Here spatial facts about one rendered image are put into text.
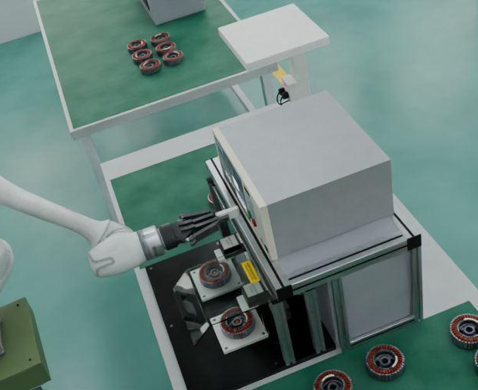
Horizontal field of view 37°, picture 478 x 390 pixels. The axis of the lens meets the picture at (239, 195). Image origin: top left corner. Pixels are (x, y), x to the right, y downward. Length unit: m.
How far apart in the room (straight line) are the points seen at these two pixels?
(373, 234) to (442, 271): 0.46
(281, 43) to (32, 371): 1.52
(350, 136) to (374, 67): 2.92
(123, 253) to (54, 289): 1.91
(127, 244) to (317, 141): 0.62
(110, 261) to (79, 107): 1.84
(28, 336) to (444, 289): 1.37
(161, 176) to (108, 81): 0.97
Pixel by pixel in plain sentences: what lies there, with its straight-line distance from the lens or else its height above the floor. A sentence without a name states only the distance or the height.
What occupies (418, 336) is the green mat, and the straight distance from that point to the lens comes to 2.27.
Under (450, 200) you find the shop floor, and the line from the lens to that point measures 3.85.
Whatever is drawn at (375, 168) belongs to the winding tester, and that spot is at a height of 1.31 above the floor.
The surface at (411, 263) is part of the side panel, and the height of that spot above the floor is 1.00.
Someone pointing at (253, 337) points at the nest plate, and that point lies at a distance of 2.28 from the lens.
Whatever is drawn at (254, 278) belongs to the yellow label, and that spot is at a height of 1.07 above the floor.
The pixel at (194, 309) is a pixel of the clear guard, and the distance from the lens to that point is 2.05.
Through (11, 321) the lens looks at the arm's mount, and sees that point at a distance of 2.57.
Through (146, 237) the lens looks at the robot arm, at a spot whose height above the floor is 1.25.
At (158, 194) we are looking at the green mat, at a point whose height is 0.75.
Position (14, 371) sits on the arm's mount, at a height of 0.84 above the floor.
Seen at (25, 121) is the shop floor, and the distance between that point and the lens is 5.39.
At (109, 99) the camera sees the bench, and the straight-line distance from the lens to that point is 3.72.
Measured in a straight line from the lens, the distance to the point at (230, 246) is 2.38.
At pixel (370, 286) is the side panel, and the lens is 2.11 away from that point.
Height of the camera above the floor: 2.53
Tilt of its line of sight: 39 degrees down
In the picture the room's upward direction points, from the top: 14 degrees counter-clockwise
